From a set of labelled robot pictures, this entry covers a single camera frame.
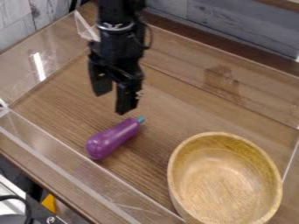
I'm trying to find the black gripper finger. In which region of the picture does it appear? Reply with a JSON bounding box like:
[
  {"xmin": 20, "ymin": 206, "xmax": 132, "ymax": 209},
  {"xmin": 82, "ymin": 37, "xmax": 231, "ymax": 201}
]
[
  {"xmin": 88, "ymin": 61, "xmax": 112, "ymax": 96},
  {"xmin": 116, "ymin": 80, "xmax": 143, "ymax": 115}
]

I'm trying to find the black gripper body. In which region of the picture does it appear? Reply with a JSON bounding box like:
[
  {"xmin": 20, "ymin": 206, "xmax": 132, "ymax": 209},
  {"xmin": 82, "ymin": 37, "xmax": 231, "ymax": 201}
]
[{"xmin": 88, "ymin": 20, "xmax": 149, "ymax": 82}]

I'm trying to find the purple toy eggplant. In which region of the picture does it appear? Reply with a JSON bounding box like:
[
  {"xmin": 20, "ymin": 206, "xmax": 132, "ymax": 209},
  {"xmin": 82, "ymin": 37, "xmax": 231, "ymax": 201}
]
[{"xmin": 86, "ymin": 116, "xmax": 145, "ymax": 159}]

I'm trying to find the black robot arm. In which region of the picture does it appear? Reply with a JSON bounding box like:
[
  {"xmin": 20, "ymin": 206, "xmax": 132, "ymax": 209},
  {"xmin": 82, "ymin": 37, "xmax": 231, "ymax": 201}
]
[{"xmin": 88, "ymin": 0, "xmax": 151, "ymax": 115}]

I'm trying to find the brown wooden bowl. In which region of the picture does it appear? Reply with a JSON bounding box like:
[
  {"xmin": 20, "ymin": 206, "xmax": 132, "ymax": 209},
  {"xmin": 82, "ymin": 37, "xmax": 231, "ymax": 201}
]
[{"xmin": 167, "ymin": 132, "xmax": 283, "ymax": 224}]

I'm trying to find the yellow black equipment base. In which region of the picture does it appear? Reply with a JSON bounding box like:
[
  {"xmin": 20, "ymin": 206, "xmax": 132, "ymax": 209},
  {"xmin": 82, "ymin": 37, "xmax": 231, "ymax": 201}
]
[{"xmin": 0, "ymin": 156, "xmax": 89, "ymax": 224}]

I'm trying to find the clear acrylic corner bracket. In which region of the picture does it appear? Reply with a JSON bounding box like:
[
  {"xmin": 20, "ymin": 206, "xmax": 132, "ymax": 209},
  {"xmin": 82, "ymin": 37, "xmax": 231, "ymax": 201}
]
[{"xmin": 73, "ymin": 11, "xmax": 100, "ymax": 42}]

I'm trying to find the black cable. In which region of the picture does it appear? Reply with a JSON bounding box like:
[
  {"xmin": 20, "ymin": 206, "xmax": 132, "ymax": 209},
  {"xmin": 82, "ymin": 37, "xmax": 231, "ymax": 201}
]
[{"xmin": 0, "ymin": 194, "xmax": 33, "ymax": 224}]

